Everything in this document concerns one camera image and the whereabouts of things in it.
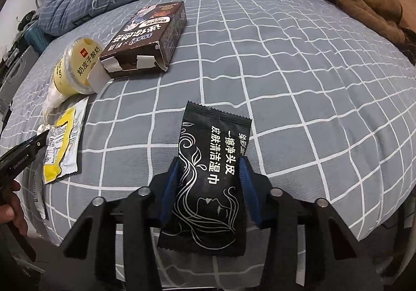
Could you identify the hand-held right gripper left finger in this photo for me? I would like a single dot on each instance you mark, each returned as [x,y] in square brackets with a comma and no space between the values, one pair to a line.
[169,187]

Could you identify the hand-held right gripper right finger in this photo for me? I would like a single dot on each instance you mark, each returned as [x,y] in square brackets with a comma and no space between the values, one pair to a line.
[250,193]

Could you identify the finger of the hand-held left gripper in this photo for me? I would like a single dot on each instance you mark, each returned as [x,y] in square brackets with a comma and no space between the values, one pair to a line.
[34,143]

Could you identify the yellow white sachet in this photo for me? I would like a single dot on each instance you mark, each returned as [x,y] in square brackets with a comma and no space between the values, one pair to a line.
[63,135]

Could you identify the black wet wipe packet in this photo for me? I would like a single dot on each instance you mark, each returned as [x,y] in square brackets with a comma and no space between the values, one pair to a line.
[208,180]

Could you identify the white plastic bag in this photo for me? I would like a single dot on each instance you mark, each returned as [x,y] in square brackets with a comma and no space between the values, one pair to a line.
[53,99]

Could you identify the person's left hand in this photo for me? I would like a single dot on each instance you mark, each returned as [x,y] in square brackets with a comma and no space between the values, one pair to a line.
[14,213]

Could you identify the white tissue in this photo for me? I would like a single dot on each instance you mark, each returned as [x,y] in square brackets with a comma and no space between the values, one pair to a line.
[41,129]

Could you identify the white strip packet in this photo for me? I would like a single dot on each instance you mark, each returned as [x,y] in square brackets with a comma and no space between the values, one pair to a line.
[39,203]

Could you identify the grey suitcase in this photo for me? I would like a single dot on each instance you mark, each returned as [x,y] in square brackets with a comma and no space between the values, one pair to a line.
[19,63]

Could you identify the yellow yogurt cup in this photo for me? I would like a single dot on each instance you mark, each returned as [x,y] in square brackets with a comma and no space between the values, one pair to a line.
[73,66]

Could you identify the teal plastic crate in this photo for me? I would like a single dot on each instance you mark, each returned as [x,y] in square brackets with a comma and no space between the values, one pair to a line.
[37,40]

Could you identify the dark clutter pile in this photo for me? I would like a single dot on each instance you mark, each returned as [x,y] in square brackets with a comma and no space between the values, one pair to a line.
[26,19]

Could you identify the brown cookie box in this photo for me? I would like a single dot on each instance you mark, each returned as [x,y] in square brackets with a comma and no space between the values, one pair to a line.
[146,34]

